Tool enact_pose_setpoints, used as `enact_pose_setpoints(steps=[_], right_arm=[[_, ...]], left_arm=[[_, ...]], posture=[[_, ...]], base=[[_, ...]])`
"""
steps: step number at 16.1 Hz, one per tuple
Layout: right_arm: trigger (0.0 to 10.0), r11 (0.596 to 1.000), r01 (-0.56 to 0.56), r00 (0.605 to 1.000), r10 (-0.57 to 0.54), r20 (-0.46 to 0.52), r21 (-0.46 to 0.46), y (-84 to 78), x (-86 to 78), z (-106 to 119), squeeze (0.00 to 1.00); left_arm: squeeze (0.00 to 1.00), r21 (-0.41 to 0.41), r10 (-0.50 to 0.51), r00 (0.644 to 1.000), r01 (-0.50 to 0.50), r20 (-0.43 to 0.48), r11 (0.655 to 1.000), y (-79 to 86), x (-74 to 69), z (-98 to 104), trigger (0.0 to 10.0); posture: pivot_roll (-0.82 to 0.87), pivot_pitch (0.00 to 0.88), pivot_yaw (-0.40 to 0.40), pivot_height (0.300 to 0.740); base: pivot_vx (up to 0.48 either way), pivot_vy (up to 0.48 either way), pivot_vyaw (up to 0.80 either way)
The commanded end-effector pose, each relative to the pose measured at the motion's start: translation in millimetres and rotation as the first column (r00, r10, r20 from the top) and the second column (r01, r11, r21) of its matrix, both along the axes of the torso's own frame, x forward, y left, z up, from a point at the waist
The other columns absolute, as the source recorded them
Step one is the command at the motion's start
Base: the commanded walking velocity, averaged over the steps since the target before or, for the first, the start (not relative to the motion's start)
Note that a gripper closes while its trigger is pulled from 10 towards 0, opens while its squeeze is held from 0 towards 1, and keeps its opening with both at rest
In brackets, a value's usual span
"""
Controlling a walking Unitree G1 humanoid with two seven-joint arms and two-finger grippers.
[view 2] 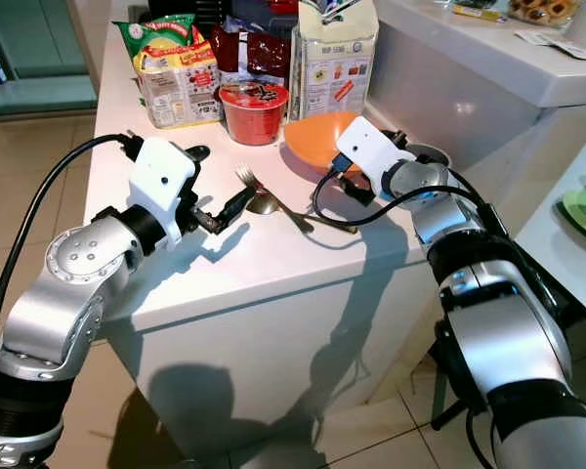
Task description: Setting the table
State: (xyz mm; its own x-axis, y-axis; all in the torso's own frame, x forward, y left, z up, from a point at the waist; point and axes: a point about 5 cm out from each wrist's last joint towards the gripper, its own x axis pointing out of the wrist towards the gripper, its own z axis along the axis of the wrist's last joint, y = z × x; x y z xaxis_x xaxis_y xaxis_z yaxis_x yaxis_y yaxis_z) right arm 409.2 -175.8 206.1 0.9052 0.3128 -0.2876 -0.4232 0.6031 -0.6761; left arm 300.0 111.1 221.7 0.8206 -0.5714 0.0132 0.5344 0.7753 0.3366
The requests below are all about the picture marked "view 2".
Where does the gold metal spoon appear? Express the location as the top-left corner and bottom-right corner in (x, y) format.
(249, 192), (360, 235)

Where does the orange plastic bowl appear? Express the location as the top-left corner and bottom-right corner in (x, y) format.
(281, 110), (372, 180)

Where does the red instant noodle cup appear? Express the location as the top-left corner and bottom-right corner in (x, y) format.
(219, 80), (289, 148)

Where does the tall white printed bag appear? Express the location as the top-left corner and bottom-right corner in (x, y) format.
(288, 0), (380, 121)

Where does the white counter cabinet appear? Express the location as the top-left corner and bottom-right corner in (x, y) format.
(83, 0), (586, 460)

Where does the beige yellow food package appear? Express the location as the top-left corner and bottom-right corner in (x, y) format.
(134, 41), (224, 131)

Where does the dark red food packet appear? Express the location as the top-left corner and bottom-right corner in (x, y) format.
(210, 21), (296, 89)

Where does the green snack bag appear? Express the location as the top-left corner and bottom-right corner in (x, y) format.
(114, 14), (196, 74)

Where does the flat yellow pack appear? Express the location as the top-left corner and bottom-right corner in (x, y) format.
(451, 3), (509, 22)

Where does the black chair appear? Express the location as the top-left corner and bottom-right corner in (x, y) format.
(428, 327), (460, 433)

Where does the teal door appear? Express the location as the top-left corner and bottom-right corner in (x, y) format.
(0, 0), (99, 120)

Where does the white paper sheet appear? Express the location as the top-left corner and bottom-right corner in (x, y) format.
(516, 29), (586, 62)

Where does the clear cookie pack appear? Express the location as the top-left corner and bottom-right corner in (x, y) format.
(508, 0), (582, 27)

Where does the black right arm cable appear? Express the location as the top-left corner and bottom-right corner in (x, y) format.
(311, 166), (528, 235)

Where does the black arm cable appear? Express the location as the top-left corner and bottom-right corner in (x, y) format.
(0, 133), (146, 382)
(311, 166), (528, 235)

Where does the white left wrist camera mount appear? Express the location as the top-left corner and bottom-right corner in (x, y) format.
(127, 136), (198, 245)

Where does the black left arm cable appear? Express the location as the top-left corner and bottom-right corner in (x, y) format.
(0, 133), (146, 382)

